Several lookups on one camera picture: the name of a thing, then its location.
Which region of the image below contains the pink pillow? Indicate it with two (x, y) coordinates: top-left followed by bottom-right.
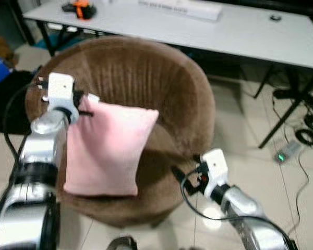
(64, 98), (160, 197)

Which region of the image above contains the brown plush armchair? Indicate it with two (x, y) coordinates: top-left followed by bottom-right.
(25, 35), (216, 228)

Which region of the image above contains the black bag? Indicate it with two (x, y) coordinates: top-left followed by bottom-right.
(0, 70), (34, 133)

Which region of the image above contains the grey robot foot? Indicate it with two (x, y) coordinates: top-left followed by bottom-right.
(107, 235), (139, 250)

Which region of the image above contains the orange and black tool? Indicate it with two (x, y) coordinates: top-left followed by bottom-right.
(62, 0), (97, 20)

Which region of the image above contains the grey power strip green light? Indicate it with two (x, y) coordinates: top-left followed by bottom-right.
(274, 141), (303, 165)

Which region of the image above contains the long white box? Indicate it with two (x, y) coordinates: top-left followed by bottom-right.
(138, 0), (223, 21)

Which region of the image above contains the white table with black legs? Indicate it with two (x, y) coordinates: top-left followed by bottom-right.
(22, 0), (313, 149)

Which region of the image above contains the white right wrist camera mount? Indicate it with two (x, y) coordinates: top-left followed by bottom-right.
(196, 148), (230, 196)

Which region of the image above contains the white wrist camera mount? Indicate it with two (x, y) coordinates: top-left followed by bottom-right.
(42, 73), (87, 123)
(196, 148), (230, 196)

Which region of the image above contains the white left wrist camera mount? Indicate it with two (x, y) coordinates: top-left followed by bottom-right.
(42, 73), (87, 123)

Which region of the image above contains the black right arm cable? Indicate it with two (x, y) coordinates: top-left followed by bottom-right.
(180, 177), (298, 250)

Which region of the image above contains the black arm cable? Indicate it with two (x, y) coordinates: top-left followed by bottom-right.
(180, 177), (298, 250)
(3, 81), (47, 162)

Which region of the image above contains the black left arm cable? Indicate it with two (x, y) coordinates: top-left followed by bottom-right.
(3, 81), (47, 162)

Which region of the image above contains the coiled black cable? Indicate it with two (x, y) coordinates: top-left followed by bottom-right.
(295, 128), (313, 146)

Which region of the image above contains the thin black floor cable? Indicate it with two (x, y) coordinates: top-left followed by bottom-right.
(290, 151), (311, 235)

